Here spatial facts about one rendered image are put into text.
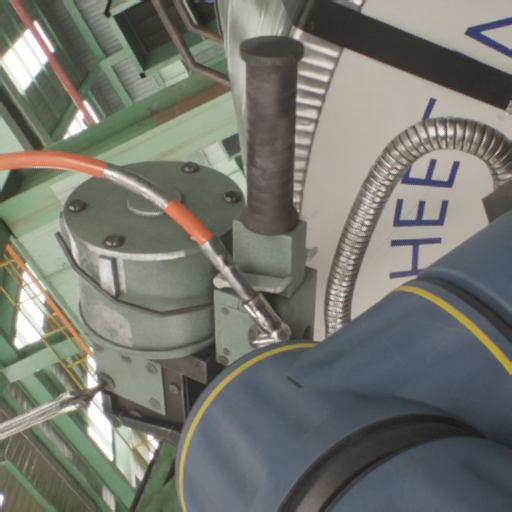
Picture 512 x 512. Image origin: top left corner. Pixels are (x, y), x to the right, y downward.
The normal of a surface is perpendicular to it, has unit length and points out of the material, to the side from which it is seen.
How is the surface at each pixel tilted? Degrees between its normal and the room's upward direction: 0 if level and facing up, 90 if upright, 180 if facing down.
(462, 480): 105
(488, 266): 96
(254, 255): 58
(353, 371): 97
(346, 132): 90
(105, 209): 115
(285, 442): 78
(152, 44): 90
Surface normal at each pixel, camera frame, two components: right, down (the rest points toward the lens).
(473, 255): -0.42, -0.82
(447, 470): -0.18, -0.95
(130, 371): -0.49, 0.50
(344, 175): 0.08, 0.52
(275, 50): 0.00, -0.82
